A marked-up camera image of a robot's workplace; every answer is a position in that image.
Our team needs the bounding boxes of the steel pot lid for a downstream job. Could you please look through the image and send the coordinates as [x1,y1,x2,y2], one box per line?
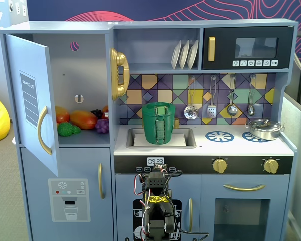
[248,119,281,132]

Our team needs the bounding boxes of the green cylindrical container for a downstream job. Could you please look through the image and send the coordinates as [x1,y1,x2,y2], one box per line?
[142,110,176,146]

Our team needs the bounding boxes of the steel slotted skimmer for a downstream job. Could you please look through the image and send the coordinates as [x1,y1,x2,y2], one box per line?
[183,76,199,120]

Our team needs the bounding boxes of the grey toy sink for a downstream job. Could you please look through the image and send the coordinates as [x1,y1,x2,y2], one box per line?
[125,127,197,149]

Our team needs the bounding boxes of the purple toy grapes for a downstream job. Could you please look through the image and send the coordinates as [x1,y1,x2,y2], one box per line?
[95,118,110,134]

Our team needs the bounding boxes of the steel slotted spatula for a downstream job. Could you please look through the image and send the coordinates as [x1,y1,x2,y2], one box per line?
[206,76,218,119]

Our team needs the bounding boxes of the gold toy telephone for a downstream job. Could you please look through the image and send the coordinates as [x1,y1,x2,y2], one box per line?
[109,48,131,102]

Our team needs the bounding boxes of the orange red toy mango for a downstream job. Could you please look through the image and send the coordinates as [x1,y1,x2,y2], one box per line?
[70,110,99,130]

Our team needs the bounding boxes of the white toy plate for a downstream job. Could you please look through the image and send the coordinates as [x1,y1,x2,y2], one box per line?
[171,40,182,70]
[186,39,200,70]
[178,40,190,70]

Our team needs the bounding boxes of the blue dishwasher door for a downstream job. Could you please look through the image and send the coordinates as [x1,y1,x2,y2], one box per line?
[115,173,203,241]

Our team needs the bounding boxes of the yellow black patterned tape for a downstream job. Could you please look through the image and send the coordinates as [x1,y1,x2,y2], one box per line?
[146,196,170,204]

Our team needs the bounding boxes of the steel ladle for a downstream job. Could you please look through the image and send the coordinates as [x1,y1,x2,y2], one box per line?
[226,74,239,117]

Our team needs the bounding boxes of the gold stove knob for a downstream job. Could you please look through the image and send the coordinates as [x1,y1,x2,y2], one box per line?
[212,158,228,174]
[263,158,280,175]

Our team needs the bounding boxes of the green toy broccoli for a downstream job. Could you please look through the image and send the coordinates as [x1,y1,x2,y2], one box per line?
[57,122,82,137]

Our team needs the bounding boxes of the red yellow toy peach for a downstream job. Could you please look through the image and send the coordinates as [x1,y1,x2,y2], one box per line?
[55,105,71,124]

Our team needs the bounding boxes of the blue freezer door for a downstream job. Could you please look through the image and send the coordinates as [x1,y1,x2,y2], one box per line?
[19,147,114,241]

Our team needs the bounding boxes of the steel small spoon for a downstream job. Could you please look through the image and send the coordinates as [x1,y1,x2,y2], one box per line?
[247,74,257,117]

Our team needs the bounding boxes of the black microwave door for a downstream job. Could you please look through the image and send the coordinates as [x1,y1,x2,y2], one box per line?
[201,26,294,70]

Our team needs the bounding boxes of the blue oven door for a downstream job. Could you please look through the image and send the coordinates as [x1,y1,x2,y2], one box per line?
[201,174,291,241]

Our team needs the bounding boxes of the steel toy pot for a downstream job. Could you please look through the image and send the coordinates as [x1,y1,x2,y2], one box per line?
[245,122,284,141]

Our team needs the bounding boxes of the blue wooden toy kitchen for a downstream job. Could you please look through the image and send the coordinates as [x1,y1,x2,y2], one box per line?
[0,19,299,241]

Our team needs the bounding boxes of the blue fridge door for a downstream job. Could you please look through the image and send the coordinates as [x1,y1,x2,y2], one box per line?
[4,33,59,177]

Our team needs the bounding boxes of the grey office partition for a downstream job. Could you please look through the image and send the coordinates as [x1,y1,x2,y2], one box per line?
[281,53,301,241]

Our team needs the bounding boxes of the gold freezer handle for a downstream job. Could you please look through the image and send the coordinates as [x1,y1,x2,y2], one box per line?
[98,163,106,200]

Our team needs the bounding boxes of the gold microwave handle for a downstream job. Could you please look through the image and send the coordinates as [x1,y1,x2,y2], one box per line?
[207,36,216,62]

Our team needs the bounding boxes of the gold dishwasher handle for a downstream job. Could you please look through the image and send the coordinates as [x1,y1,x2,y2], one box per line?
[188,198,193,232]

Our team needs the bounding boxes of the gold curved fridge handle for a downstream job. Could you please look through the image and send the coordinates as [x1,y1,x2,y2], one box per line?
[37,105,53,156]

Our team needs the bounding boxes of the gold oven handle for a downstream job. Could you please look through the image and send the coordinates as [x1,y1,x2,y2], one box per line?
[223,183,266,192]

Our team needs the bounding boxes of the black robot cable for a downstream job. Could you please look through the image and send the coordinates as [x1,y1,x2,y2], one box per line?
[165,217,209,241]

